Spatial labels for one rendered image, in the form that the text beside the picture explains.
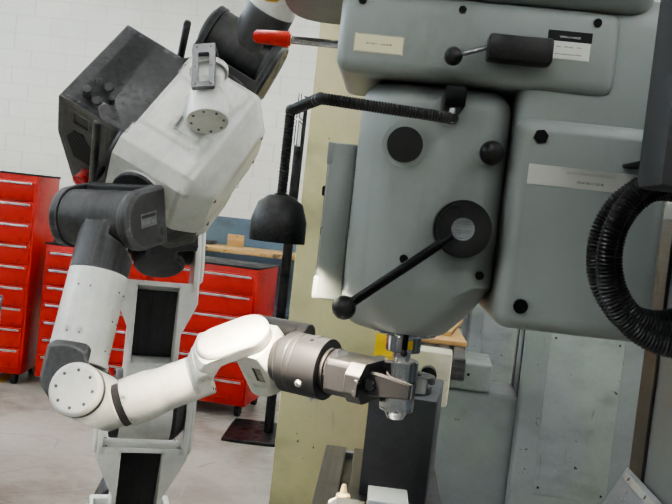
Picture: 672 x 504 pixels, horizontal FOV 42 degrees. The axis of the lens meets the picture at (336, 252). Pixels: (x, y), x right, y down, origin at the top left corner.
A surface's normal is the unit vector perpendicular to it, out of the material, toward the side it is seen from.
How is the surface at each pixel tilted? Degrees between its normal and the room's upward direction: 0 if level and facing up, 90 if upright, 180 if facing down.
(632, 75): 90
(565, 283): 90
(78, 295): 70
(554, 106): 90
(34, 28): 90
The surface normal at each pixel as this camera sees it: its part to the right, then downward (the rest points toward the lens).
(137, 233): 0.94, 0.06
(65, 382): -0.07, -0.29
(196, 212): 0.32, 0.83
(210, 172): 0.80, 0.04
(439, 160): -0.06, 0.04
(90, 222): -0.30, -0.32
